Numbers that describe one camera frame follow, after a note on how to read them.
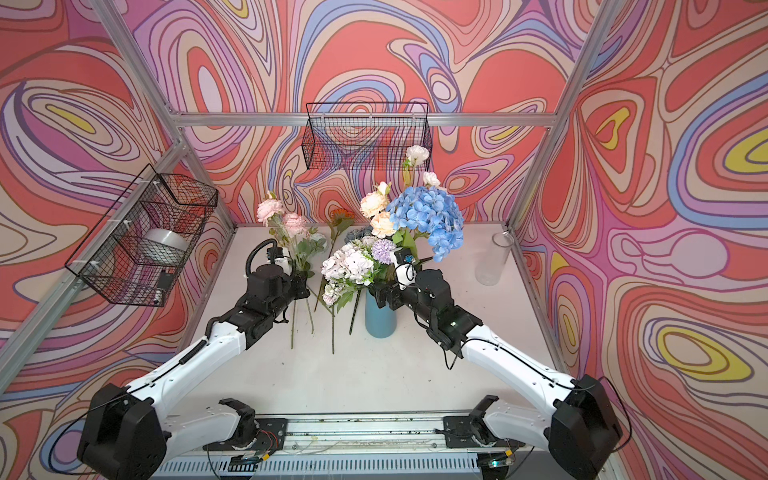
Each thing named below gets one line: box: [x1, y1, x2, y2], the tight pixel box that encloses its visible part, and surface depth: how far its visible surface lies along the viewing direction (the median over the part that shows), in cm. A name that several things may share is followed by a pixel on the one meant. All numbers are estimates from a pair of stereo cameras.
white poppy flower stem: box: [377, 145, 441, 196], surface depth 75 cm
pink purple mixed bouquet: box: [321, 236, 397, 331], surface depth 69 cm
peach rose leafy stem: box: [360, 182, 396, 239], surface depth 70 cm
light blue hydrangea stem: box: [387, 185, 465, 263], surface depth 61 cm
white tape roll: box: [138, 228, 189, 265], surface depth 74 cm
